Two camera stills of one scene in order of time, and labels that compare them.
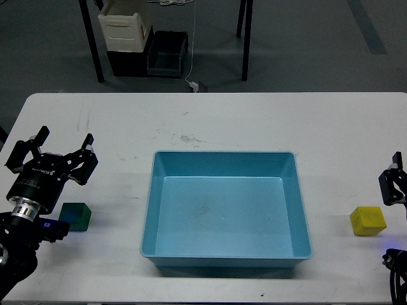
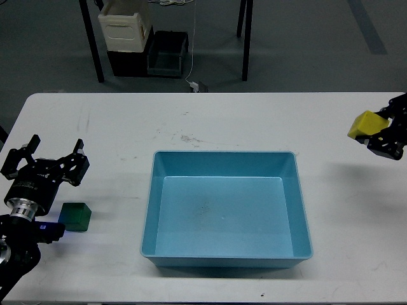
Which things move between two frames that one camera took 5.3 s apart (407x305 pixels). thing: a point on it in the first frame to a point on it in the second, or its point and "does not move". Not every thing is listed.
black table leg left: x=86 y=18 does not move
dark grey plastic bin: x=165 y=54 does not move
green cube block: x=77 y=214 does not move
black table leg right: x=247 y=33 does not move
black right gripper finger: x=390 y=192 to x=389 y=142
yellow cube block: x=367 y=220 to x=367 y=123
